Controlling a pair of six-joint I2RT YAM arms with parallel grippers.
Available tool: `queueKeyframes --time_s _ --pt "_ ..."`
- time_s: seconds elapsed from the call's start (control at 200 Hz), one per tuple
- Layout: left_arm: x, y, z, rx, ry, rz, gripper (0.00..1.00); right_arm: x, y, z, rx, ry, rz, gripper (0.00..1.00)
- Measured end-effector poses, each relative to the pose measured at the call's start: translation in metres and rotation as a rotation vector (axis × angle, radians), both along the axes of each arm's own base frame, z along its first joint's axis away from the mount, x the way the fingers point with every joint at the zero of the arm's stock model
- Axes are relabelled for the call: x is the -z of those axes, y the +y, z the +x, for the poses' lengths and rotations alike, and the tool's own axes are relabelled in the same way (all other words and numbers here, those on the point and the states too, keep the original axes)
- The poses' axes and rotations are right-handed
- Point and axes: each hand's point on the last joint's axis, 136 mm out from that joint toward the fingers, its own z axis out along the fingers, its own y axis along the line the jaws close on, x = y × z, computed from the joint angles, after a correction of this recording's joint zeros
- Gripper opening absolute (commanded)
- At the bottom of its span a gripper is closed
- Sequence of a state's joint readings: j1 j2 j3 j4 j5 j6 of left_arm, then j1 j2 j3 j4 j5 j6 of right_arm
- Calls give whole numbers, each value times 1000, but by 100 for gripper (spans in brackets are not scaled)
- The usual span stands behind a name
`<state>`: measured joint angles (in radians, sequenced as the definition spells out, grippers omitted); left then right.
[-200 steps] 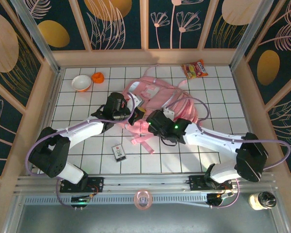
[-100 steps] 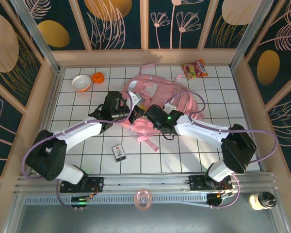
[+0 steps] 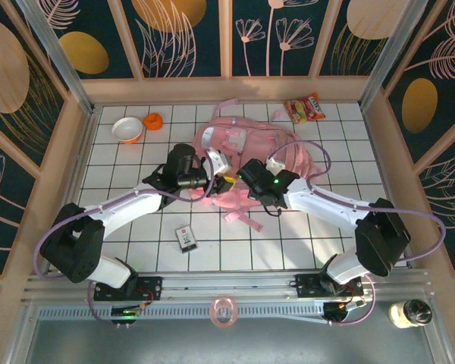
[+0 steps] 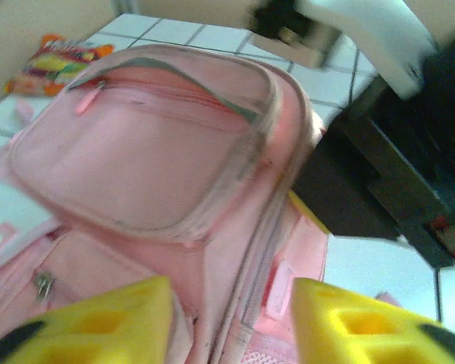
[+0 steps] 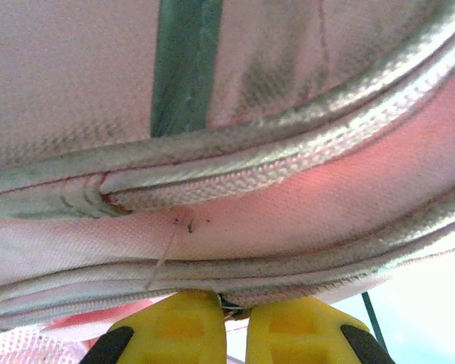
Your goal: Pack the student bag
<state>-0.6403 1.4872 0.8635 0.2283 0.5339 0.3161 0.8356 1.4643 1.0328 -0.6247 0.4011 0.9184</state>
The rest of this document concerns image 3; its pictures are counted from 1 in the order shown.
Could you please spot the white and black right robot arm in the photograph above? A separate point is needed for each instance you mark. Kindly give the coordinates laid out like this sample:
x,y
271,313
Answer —
x,y
318,201

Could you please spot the long aluminium base rail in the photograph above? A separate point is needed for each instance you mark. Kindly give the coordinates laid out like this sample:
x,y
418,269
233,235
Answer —
x,y
227,282

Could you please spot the bottle with black cap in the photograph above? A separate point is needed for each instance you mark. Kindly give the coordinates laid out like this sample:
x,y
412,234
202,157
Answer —
x,y
402,314

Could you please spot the black and white card box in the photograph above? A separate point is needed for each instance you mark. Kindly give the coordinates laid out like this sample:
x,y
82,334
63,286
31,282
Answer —
x,y
186,239

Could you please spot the pink student backpack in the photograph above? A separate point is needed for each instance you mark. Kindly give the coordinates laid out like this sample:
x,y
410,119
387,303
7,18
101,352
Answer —
x,y
250,136

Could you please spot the aluminium frame post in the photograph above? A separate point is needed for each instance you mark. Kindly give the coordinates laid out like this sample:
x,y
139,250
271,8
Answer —
x,y
394,57
57,57

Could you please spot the pink tape roll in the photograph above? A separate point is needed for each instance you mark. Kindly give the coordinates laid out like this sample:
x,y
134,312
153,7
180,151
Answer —
x,y
213,312

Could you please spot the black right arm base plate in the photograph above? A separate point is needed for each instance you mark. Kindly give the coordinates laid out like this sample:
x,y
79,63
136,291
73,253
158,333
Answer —
x,y
307,286

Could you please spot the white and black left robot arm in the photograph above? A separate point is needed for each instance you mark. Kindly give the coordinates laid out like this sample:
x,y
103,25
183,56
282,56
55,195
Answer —
x,y
125,206

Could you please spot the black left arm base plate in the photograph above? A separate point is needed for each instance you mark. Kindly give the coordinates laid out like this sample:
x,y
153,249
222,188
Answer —
x,y
151,288

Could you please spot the aluminium table edge rail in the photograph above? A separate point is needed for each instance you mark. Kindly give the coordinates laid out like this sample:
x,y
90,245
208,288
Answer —
x,y
381,151
82,151

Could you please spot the small black circuit board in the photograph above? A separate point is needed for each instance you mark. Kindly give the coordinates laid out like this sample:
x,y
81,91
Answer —
x,y
337,311
125,314

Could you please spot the orange snack packet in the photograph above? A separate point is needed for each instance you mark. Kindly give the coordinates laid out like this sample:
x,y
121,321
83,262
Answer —
x,y
303,109

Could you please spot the white bowl with orange base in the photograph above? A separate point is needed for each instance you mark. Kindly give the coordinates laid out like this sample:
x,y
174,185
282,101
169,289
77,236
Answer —
x,y
127,129

